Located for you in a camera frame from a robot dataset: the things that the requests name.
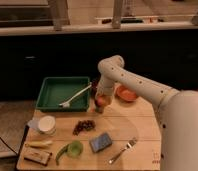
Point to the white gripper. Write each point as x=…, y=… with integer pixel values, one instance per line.
x=105, y=92

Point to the red apple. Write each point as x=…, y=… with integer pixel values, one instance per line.
x=102, y=101

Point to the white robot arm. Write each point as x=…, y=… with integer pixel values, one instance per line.
x=176, y=112

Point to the small metal cup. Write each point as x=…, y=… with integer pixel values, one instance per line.
x=99, y=109

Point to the dark red bowl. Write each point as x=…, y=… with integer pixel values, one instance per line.
x=94, y=87

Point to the orange bowl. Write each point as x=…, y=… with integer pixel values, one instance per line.
x=125, y=94

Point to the bunch of dark grapes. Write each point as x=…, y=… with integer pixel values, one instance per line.
x=85, y=125

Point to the green plastic tray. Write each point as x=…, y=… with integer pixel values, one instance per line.
x=55, y=90

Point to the blue sponge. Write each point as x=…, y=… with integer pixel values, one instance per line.
x=100, y=143

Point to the metal fork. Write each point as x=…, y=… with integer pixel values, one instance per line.
x=129, y=145

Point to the white round container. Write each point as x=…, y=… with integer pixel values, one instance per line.
x=47, y=125

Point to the yellow corn cob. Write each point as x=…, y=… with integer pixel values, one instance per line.
x=38, y=144

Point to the brown wooden block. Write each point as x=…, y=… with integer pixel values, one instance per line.
x=38, y=156

